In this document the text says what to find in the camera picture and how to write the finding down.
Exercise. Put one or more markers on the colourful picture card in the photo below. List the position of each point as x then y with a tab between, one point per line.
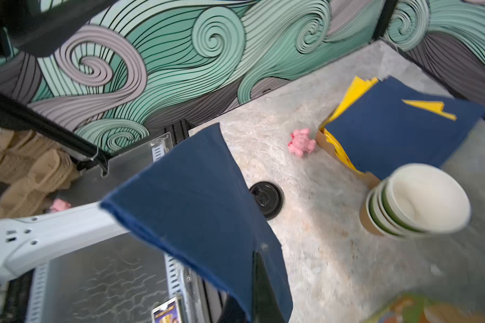
168	312

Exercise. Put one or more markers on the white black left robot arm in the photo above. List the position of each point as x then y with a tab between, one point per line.
26	243

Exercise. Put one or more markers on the pink yellow small toy figure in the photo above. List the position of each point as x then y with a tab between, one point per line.
59	205

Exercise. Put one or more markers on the navy blue napkin stack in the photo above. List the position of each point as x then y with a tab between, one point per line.
380	133

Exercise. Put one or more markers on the single navy blue napkin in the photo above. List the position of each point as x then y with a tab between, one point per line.
195	205

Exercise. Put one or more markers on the white green paper takeout bag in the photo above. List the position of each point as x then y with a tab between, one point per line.
413	307

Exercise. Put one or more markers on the pink plush toy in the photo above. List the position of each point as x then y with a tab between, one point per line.
301	142

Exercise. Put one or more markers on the stack of paper cups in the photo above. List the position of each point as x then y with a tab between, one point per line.
416	201

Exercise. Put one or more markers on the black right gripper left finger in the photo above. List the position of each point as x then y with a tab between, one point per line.
232	312

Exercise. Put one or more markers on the yellow napkin stack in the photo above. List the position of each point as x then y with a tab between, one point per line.
357	89

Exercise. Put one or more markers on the brown cardboard napkin box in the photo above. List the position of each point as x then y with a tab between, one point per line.
368	178

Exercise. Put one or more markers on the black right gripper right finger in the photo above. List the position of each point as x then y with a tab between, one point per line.
265	307

